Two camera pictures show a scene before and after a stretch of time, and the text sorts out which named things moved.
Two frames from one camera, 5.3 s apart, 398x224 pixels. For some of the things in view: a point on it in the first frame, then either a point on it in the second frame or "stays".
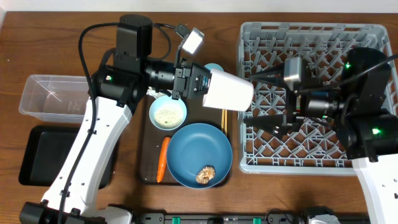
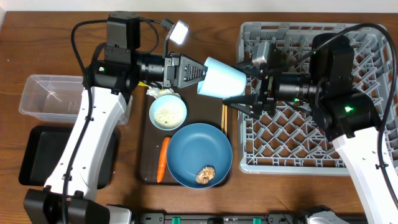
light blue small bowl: x=168 y=114 stays
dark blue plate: x=196 y=146 stays
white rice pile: x=168 y=117 stays
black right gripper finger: x=277 y=124 to x=249 y=104
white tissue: x=152 y=91 stays
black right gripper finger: x=273 y=74 to x=249 y=66
